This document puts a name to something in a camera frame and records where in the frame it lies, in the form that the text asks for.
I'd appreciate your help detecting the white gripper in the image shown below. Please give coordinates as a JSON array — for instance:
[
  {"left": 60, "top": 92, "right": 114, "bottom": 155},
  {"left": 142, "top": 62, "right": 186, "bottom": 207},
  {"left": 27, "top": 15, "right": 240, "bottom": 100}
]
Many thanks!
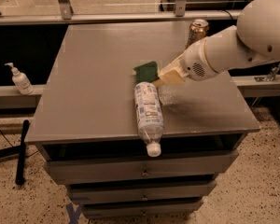
[{"left": 152, "top": 38, "right": 218, "bottom": 87}]

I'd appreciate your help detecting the green and yellow sponge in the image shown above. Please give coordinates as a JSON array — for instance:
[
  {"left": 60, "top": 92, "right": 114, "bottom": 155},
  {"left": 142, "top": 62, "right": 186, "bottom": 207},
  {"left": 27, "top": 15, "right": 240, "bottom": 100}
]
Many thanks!
[{"left": 133, "top": 61, "right": 159, "bottom": 83}]

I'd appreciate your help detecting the clear plastic water bottle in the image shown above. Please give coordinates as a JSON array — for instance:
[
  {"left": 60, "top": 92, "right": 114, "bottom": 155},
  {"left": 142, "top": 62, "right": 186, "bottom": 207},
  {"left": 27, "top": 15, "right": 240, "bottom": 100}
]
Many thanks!
[{"left": 134, "top": 82, "right": 164, "bottom": 157}]

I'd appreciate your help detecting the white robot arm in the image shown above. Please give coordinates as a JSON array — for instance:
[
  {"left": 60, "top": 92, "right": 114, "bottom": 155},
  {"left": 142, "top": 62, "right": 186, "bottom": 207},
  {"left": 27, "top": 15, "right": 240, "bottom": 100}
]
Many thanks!
[{"left": 153, "top": 0, "right": 280, "bottom": 87}]

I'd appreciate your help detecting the white pump dispenser bottle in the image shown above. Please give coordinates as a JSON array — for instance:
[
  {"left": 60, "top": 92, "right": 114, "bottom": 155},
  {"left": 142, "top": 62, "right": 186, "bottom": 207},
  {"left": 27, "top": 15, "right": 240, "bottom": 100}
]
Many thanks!
[{"left": 6, "top": 63, "right": 34, "bottom": 95}]

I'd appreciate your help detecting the gold soda can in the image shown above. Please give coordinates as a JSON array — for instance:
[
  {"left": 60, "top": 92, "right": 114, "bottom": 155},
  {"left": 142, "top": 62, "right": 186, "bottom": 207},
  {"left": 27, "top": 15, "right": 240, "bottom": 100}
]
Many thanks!
[{"left": 186, "top": 19, "right": 209, "bottom": 48}]

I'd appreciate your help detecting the grey drawer cabinet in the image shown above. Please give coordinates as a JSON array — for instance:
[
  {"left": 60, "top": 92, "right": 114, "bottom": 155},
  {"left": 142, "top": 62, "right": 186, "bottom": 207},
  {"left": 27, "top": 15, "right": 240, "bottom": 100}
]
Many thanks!
[{"left": 26, "top": 22, "right": 259, "bottom": 218}]

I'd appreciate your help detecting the blue tape cross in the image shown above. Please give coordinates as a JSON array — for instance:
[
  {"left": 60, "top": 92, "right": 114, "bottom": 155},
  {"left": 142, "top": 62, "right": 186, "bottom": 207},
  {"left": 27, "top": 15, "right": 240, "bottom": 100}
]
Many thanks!
[{"left": 65, "top": 203, "right": 82, "bottom": 224}]

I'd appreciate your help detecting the black stick on floor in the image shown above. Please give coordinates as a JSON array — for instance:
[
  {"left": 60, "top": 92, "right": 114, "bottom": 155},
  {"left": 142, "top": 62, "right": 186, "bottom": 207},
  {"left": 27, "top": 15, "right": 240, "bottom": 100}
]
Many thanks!
[{"left": 15, "top": 119, "right": 29, "bottom": 186}]

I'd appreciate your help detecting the metal window frame rail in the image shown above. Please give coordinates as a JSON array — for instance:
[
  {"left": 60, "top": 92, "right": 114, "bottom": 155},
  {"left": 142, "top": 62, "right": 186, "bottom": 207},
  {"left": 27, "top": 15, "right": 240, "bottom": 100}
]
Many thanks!
[{"left": 0, "top": 0, "right": 241, "bottom": 25}]

